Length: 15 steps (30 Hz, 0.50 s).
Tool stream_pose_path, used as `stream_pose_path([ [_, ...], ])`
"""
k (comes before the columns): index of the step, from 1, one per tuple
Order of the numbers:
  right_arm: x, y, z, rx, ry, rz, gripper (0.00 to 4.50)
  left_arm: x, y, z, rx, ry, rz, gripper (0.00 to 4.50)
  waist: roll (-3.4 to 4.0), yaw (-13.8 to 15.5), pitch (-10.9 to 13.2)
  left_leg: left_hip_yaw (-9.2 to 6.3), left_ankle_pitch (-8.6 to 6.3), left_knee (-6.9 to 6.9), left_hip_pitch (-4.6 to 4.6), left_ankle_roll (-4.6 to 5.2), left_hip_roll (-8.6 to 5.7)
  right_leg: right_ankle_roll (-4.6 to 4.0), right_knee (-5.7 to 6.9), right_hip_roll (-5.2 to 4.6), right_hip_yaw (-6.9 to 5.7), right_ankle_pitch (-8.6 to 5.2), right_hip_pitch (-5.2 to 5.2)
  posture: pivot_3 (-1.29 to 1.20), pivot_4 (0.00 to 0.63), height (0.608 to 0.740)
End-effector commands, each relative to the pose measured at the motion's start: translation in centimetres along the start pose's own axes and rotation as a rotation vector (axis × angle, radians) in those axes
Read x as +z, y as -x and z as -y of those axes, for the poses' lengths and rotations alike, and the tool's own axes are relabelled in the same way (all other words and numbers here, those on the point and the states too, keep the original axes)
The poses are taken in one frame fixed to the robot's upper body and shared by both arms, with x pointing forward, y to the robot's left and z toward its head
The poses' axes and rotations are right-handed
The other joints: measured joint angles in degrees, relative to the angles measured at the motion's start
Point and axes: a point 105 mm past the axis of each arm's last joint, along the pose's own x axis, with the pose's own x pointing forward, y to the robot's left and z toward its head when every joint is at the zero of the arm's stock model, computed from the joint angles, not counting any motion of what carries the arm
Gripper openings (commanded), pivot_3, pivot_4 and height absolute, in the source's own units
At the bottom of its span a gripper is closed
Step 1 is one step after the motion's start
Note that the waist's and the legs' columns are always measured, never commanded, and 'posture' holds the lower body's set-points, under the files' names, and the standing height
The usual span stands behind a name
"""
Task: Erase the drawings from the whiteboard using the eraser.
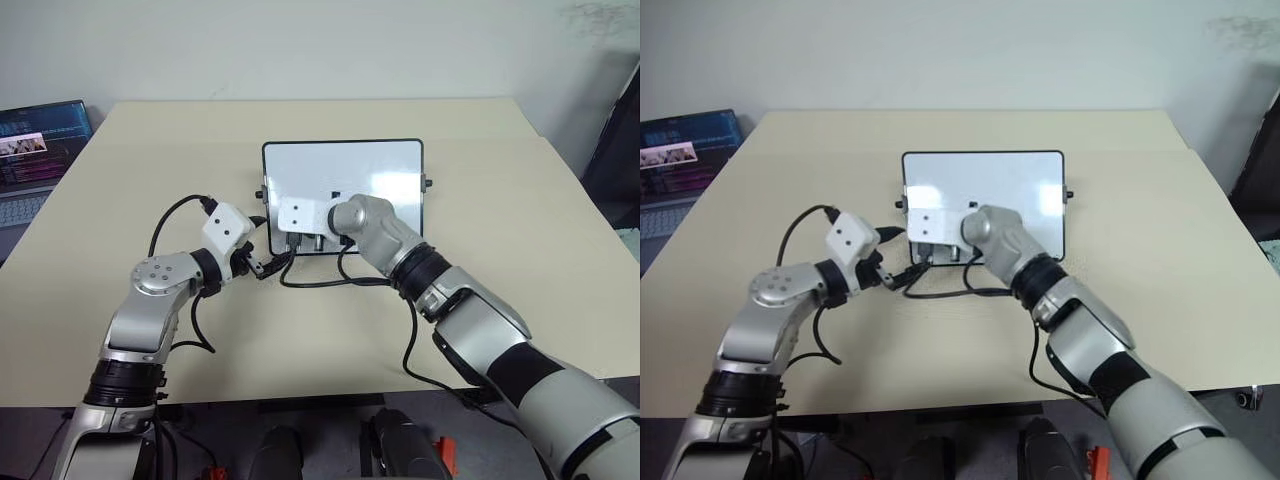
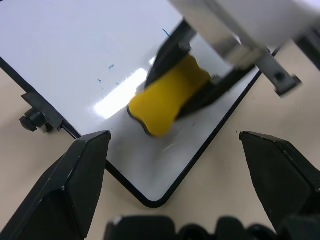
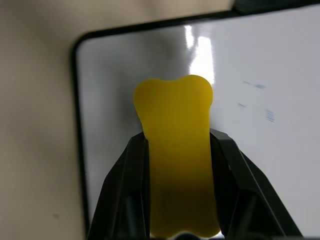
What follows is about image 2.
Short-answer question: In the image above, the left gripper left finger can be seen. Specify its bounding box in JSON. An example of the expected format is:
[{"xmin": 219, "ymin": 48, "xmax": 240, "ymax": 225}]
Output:
[{"xmin": 0, "ymin": 130, "xmax": 112, "ymax": 240}]

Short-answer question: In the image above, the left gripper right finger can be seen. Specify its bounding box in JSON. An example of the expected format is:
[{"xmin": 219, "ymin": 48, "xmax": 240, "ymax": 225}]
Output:
[{"xmin": 238, "ymin": 130, "xmax": 320, "ymax": 235}]

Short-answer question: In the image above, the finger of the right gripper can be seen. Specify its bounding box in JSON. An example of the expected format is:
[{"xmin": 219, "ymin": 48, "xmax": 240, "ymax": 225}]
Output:
[
  {"xmin": 145, "ymin": 20, "xmax": 197, "ymax": 88},
  {"xmin": 178, "ymin": 65, "xmax": 256, "ymax": 120}
]

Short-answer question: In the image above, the yellow whiteboard eraser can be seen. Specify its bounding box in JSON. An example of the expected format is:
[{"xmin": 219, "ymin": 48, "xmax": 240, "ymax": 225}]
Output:
[{"xmin": 127, "ymin": 54, "xmax": 212, "ymax": 138}]

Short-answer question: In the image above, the black whiteboard holder clip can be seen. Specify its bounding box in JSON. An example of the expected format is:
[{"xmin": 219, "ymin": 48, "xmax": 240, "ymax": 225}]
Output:
[{"xmin": 20, "ymin": 91, "xmax": 63, "ymax": 131}]

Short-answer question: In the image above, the black knurled clamp knob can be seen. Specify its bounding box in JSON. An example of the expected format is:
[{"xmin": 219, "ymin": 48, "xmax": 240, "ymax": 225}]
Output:
[{"xmin": 19, "ymin": 107, "xmax": 49, "ymax": 134}]

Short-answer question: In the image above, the white whiteboard with black frame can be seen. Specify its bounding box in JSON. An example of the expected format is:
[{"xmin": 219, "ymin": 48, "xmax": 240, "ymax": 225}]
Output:
[{"xmin": 0, "ymin": 0, "xmax": 280, "ymax": 209}]

